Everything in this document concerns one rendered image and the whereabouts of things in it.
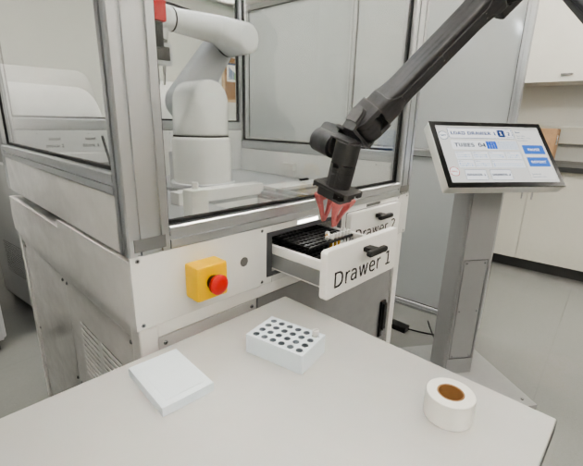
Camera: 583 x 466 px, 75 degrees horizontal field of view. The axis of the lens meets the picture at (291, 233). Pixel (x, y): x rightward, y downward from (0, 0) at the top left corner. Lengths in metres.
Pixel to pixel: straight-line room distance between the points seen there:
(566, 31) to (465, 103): 1.75
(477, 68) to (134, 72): 2.00
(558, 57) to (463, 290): 2.58
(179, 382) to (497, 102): 2.11
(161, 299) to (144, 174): 0.24
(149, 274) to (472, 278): 1.46
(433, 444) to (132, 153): 0.63
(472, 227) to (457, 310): 0.39
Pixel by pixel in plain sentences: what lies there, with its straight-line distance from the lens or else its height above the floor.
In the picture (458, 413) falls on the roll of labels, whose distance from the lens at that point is 0.64.
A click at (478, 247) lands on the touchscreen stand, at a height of 0.68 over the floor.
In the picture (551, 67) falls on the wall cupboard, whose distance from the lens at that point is 4.01.
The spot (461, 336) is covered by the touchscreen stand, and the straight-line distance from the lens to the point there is 1.99.
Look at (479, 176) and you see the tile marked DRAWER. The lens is 1.64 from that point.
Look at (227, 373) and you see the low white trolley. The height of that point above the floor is 0.76.
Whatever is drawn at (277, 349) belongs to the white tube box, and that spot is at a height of 0.79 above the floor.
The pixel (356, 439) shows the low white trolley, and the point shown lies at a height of 0.76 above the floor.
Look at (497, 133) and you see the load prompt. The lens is 1.83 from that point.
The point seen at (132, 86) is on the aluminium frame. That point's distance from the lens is 0.69.
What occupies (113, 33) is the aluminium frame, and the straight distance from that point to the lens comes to 0.69.
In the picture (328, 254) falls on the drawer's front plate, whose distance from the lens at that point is 0.78.
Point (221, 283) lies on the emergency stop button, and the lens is 0.75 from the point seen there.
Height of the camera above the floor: 1.18
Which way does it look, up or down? 16 degrees down
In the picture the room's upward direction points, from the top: 1 degrees clockwise
